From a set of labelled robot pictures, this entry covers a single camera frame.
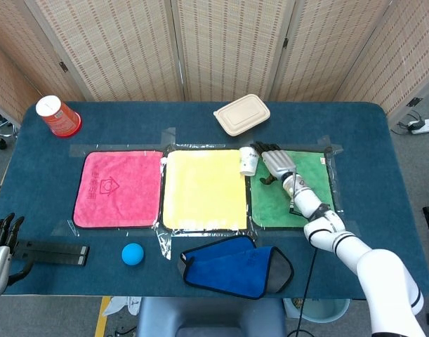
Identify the white paper cup blue print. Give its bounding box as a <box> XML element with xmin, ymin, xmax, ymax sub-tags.
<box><xmin>239</xmin><ymin>146</ymin><xmax>260</xmax><ymax>176</ymax></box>

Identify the beige lidded food container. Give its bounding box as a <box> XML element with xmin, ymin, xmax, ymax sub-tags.
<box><xmin>213</xmin><ymin>93</ymin><xmax>272</xmax><ymax>137</ymax></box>

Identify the blue felt table cover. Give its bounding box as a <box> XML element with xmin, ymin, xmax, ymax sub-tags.
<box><xmin>0</xmin><ymin>100</ymin><xmax>429</xmax><ymax>301</ymax></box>

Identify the pink cloth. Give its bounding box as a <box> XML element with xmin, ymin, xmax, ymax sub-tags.
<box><xmin>72</xmin><ymin>150</ymin><xmax>165</xmax><ymax>229</ymax></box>

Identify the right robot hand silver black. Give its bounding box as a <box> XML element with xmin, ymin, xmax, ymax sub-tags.
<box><xmin>249</xmin><ymin>141</ymin><xmax>298</xmax><ymax>186</ymax></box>

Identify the green cloth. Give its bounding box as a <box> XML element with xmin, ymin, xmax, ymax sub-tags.
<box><xmin>248</xmin><ymin>150</ymin><xmax>338</xmax><ymax>231</ymax></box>

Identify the white plastic bag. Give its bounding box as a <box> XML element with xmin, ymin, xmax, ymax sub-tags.
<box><xmin>102</xmin><ymin>296</ymin><xmax>142</xmax><ymax>317</ymax></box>

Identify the pale blue bucket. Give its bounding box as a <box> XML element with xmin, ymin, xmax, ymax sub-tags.
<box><xmin>283</xmin><ymin>298</ymin><xmax>351</xmax><ymax>324</ymax></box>

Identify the chrome stool base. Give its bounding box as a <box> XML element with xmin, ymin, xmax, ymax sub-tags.
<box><xmin>0</xmin><ymin>107</ymin><xmax>18</xmax><ymax>150</ymax></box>

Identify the red paper cup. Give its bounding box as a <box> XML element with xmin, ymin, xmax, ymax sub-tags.
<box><xmin>35</xmin><ymin>95</ymin><xmax>83</xmax><ymax>138</ymax></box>

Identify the black flat bar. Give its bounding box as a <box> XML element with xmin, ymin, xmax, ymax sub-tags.
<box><xmin>13</xmin><ymin>239</ymin><xmax>91</xmax><ymax>258</ymax></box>

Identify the white power strip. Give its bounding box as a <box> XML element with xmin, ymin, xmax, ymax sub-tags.
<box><xmin>408</xmin><ymin>118</ymin><xmax>429</xmax><ymax>135</ymax></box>

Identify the yellow cloth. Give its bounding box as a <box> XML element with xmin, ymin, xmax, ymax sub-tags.
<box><xmin>161</xmin><ymin>149</ymin><xmax>249</xmax><ymax>232</ymax></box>

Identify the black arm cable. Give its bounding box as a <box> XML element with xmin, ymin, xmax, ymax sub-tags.
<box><xmin>287</xmin><ymin>245</ymin><xmax>319</xmax><ymax>337</ymax></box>

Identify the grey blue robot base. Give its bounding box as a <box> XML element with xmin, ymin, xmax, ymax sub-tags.
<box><xmin>136</xmin><ymin>297</ymin><xmax>287</xmax><ymax>337</ymax></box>

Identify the blue ball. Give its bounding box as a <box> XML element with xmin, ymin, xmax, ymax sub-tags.
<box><xmin>121</xmin><ymin>242</ymin><xmax>145</xmax><ymax>266</ymax></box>

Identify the blue folded cloth grey lining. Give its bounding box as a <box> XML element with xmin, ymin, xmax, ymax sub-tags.
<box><xmin>177</xmin><ymin>234</ymin><xmax>295</xmax><ymax>300</ymax></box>

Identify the clear plastic tape film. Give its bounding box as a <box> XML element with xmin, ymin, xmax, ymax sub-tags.
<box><xmin>51</xmin><ymin>128</ymin><xmax>362</xmax><ymax>260</ymax></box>

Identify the bamboo folding screen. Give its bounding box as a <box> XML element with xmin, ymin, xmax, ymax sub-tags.
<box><xmin>0</xmin><ymin>0</ymin><xmax>429</xmax><ymax>124</ymax></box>

